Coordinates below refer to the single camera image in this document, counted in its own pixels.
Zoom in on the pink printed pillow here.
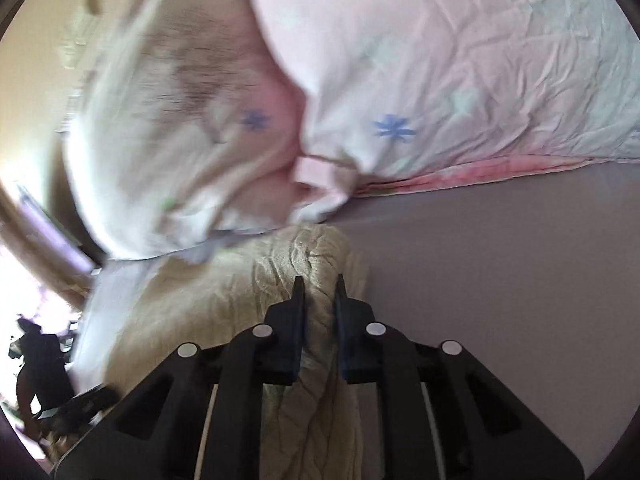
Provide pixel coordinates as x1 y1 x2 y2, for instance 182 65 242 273
61 0 307 262

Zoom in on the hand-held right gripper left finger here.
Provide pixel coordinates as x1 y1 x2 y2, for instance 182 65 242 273
52 276 307 480

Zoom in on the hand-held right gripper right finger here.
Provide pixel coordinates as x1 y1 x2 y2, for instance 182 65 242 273
334 274 585 480

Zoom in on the pink printed quilt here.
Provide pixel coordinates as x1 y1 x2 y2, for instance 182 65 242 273
245 0 640 225

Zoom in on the person in dark clothes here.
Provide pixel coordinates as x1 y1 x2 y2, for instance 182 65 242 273
9 314 76 443

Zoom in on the cream knitted sweater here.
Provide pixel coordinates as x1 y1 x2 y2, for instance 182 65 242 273
84 224 372 480

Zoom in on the grey bed sheet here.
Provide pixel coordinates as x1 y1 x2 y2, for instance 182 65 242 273
280 157 640 480

